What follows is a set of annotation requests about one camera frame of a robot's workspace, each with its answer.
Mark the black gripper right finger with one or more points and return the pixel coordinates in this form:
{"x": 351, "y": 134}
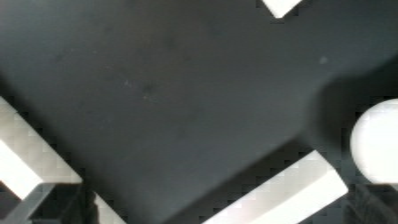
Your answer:
{"x": 372, "y": 206}

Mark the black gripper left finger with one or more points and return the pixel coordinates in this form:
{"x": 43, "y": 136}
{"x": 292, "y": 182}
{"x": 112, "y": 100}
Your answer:
{"x": 59, "y": 204}

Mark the white lamp bulb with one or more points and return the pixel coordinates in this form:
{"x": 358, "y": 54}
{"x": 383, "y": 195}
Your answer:
{"x": 374, "y": 143}

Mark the white marker sheet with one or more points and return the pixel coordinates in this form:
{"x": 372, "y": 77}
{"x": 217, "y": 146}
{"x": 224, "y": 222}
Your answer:
{"x": 281, "y": 6}

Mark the white right fence rail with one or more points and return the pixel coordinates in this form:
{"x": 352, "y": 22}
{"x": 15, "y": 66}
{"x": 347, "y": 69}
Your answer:
{"x": 290, "y": 197}

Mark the white fence rail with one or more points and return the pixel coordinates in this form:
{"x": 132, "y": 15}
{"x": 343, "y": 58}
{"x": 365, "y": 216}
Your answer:
{"x": 290, "y": 197}
{"x": 31, "y": 163}

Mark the white front fence rail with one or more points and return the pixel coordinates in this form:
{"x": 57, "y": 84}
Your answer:
{"x": 31, "y": 163}

